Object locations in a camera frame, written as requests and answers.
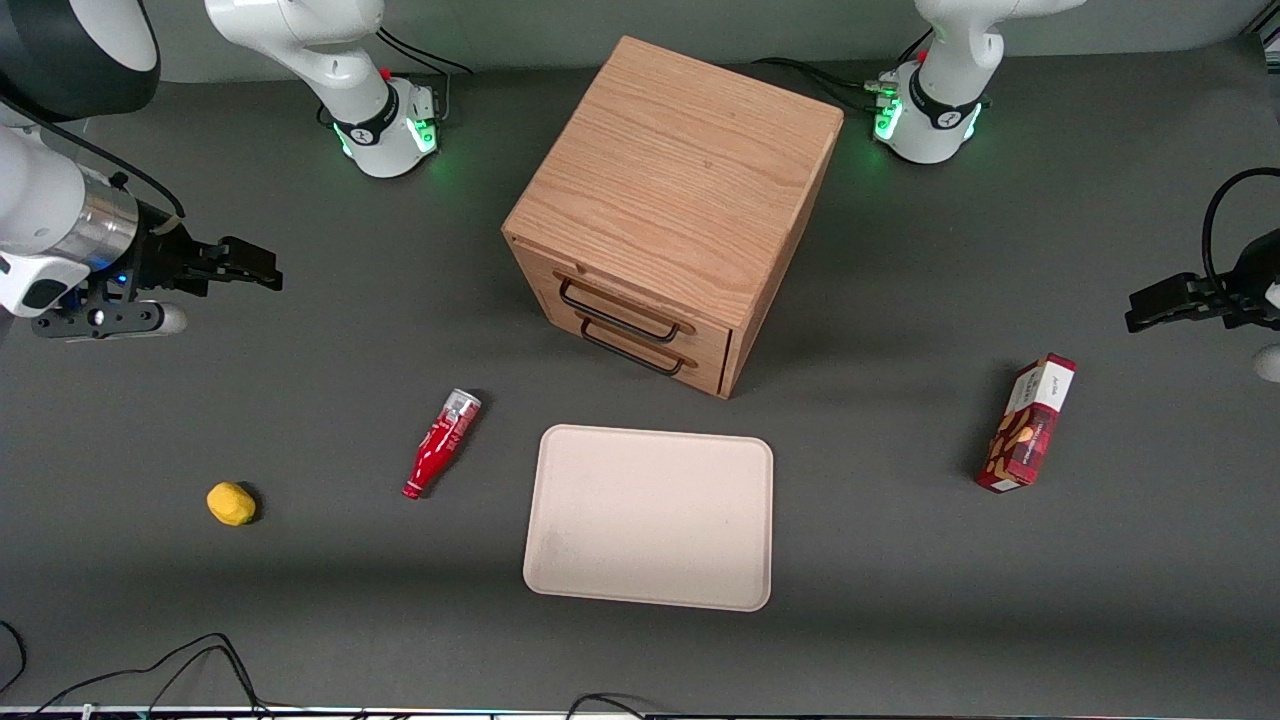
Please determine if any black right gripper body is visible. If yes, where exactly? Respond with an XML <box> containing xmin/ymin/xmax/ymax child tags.
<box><xmin>128</xmin><ymin>226</ymin><xmax>227</xmax><ymax>303</ymax></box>

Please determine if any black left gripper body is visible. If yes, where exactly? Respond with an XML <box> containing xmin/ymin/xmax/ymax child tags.
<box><xmin>1232</xmin><ymin>228</ymin><xmax>1280</xmax><ymax>331</ymax></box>

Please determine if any beige plastic tray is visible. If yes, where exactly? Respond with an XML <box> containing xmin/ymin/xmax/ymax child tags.
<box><xmin>522</xmin><ymin>424</ymin><xmax>776</xmax><ymax>613</ymax></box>

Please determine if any red cookie box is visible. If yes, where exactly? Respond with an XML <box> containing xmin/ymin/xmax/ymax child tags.
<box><xmin>976</xmin><ymin>352</ymin><xmax>1079</xmax><ymax>494</ymax></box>

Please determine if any yellow lemon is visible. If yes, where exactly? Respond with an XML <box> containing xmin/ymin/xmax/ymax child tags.
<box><xmin>206</xmin><ymin>481</ymin><xmax>258</xmax><ymax>527</ymax></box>

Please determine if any wooden drawer cabinet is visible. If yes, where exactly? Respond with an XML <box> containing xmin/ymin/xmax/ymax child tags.
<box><xmin>501</xmin><ymin>36</ymin><xmax>845</xmax><ymax>401</ymax></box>

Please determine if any black left gripper cable loop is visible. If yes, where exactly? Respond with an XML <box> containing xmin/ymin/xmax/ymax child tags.
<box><xmin>1200</xmin><ymin>167</ymin><xmax>1280</xmax><ymax>293</ymax></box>

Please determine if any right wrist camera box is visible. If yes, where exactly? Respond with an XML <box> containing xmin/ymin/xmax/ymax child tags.
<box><xmin>30</xmin><ymin>302</ymin><xmax>189</xmax><ymax>342</ymax></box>

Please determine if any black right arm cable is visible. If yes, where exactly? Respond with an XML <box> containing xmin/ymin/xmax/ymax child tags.
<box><xmin>0</xmin><ymin>95</ymin><xmax>187</xmax><ymax>223</ymax></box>

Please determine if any black right base cable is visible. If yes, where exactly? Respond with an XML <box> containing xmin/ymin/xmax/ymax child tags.
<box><xmin>316</xmin><ymin>26</ymin><xmax>475</xmax><ymax>127</ymax></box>

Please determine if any black base cable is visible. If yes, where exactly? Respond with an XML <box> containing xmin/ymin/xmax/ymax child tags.
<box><xmin>316</xmin><ymin>26</ymin><xmax>475</xmax><ymax>127</ymax></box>
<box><xmin>750</xmin><ymin>28</ymin><xmax>937</xmax><ymax>113</ymax></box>

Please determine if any black metal drawer handle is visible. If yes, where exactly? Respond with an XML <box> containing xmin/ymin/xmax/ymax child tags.
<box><xmin>557</xmin><ymin>276</ymin><xmax>697</xmax><ymax>345</ymax></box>
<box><xmin>578</xmin><ymin>317</ymin><xmax>693</xmax><ymax>379</ymax></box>

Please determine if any long black table edge cable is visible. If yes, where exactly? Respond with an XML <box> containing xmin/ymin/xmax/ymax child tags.
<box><xmin>0</xmin><ymin>620</ymin><xmax>276</xmax><ymax>717</ymax></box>

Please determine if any black left base cable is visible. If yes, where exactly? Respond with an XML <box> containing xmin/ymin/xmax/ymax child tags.
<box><xmin>750</xmin><ymin>28</ymin><xmax>937</xmax><ymax>113</ymax></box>

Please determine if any short black table edge cable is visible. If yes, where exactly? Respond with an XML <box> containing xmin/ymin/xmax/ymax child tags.
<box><xmin>564</xmin><ymin>692</ymin><xmax>656</xmax><ymax>720</ymax></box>

